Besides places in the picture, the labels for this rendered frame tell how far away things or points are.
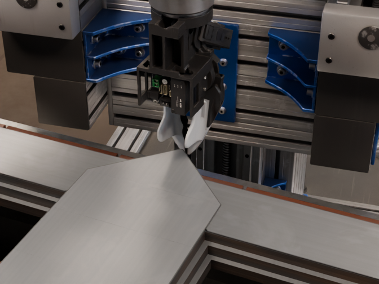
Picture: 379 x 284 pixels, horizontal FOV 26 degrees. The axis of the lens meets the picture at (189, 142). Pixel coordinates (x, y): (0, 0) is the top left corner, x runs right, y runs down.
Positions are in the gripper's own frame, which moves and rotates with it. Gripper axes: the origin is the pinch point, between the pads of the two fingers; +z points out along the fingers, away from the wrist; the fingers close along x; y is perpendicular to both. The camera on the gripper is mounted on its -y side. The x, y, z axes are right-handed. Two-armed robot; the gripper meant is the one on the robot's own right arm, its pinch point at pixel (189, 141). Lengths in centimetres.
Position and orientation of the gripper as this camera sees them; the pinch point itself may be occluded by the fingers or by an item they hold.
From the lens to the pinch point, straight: 106.4
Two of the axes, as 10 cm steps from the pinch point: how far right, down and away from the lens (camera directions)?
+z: 0.0, 8.3, 5.5
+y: -4.0, 5.1, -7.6
